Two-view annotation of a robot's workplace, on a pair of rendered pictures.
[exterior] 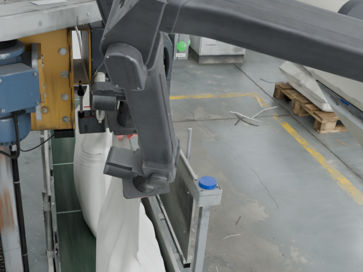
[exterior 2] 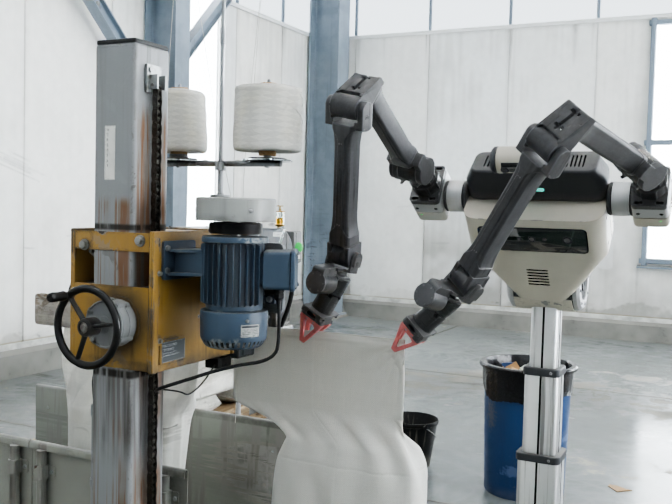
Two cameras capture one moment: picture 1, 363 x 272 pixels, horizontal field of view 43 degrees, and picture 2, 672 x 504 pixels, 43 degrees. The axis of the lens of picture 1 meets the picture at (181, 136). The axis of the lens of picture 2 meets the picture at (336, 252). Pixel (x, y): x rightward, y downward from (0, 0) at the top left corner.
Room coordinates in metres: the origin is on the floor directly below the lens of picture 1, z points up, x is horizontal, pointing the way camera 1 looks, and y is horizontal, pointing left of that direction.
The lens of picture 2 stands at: (-0.43, 1.67, 1.40)
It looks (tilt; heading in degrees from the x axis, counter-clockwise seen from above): 3 degrees down; 314
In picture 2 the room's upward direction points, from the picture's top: 1 degrees clockwise
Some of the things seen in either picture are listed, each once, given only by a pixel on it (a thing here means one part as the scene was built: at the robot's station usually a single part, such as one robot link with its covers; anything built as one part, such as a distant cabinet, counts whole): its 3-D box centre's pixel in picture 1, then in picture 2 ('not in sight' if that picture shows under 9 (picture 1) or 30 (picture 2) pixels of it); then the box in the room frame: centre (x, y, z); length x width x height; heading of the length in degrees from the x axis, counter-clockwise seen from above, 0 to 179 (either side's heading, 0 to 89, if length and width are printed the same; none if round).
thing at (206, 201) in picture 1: (206, 191); not in sight; (1.28, -0.10, 0.81); 0.08 x 0.08 x 0.06; 18
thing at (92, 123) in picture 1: (91, 121); (237, 345); (1.28, 0.28, 1.04); 0.08 x 0.06 x 0.05; 108
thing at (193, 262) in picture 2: not in sight; (194, 260); (1.13, 0.53, 1.27); 0.12 x 0.09 x 0.09; 108
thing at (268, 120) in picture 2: not in sight; (268, 119); (1.12, 0.34, 1.61); 0.17 x 0.17 x 0.17
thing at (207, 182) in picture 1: (207, 183); not in sight; (1.28, -0.10, 0.84); 0.06 x 0.06 x 0.02
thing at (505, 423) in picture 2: not in sight; (525, 426); (1.83, -2.03, 0.32); 0.51 x 0.48 x 0.65; 108
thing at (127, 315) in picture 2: not in sight; (109, 322); (1.22, 0.69, 1.14); 0.11 x 0.06 x 0.11; 18
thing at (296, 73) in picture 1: (318, 71); not in sight; (4.13, -1.23, 0.32); 0.67 x 0.42 x 0.14; 112
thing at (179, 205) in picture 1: (161, 157); (153, 462); (1.95, 0.09, 0.54); 1.05 x 0.02 x 0.41; 18
